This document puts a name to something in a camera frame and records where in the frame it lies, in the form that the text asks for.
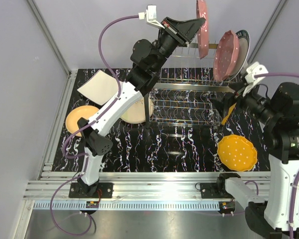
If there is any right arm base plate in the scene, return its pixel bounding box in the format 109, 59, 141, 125
199, 183, 232, 199

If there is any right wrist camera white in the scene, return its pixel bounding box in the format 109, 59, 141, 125
243, 62, 268, 97

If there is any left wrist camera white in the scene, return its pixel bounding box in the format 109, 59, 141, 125
138, 5, 164, 29

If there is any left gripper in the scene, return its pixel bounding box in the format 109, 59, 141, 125
150, 16, 204, 72

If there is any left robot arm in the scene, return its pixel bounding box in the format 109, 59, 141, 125
78, 17, 206, 198

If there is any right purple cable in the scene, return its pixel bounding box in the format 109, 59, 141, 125
254, 72, 299, 239

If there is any stainless steel dish rack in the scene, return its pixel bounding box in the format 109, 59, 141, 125
145, 42, 239, 127

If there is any purple cable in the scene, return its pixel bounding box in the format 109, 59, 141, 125
254, 72, 299, 239
49, 14, 145, 236

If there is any pink dotted plate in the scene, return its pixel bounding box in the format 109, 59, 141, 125
213, 30, 240, 82
196, 0, 209, 59

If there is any grey green-rimmed plate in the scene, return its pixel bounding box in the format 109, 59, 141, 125
229, 29, 250, 80

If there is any cream bordered plate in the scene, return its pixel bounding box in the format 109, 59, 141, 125
120, 98, 146, 124

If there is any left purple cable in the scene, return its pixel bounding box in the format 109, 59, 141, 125
49, 14, 145, 236

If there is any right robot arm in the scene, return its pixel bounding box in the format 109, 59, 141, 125
212, 82, 299, 239

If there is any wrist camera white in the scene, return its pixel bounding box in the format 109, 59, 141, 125
243, 62, 268, 97
138, 5, 164, 29

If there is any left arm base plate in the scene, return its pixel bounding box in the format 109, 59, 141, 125
69, 182, 114, 199

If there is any yellow dotted plate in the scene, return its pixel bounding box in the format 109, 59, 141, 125
217, 134, 258, 172

